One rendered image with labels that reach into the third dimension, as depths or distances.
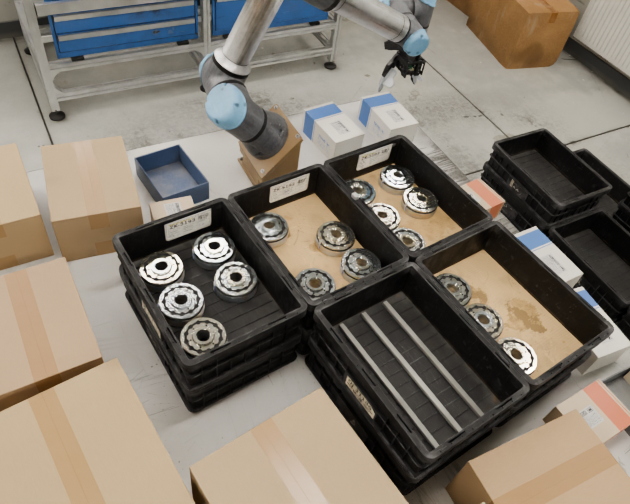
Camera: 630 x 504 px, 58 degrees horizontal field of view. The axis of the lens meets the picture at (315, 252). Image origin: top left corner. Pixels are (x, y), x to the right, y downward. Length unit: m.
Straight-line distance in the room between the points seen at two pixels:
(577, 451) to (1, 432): 1.13
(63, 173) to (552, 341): 1.34
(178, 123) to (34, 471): 2.36
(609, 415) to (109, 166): 1.43
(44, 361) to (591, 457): 1.15
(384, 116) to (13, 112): 2.08
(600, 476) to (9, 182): 1.56
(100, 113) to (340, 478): 2.61
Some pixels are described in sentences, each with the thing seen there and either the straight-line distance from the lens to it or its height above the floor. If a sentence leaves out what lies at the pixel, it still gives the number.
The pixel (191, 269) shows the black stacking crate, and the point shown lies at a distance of 1.45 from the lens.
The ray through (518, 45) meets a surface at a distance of 4.22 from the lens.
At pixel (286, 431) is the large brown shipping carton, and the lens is 1.15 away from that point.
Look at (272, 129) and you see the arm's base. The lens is 1.73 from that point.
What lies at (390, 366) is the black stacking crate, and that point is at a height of 0.83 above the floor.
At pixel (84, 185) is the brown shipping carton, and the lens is 1.64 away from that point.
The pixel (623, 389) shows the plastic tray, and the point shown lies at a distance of 1.73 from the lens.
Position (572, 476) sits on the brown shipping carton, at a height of 0.86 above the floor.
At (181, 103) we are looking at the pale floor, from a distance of 3.39.
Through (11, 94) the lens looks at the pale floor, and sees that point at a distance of 3.58.
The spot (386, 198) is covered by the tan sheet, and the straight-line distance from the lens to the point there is 1.69.
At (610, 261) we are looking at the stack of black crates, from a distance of 2.54.
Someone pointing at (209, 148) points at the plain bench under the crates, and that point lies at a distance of 1.98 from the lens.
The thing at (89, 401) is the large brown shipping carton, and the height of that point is 0.90.
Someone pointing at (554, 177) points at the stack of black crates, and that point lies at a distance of 2.61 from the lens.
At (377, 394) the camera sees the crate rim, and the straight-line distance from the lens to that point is 1.18.
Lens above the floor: 1.96
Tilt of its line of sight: 49 degrees down
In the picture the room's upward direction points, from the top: 11 degrees clockwise
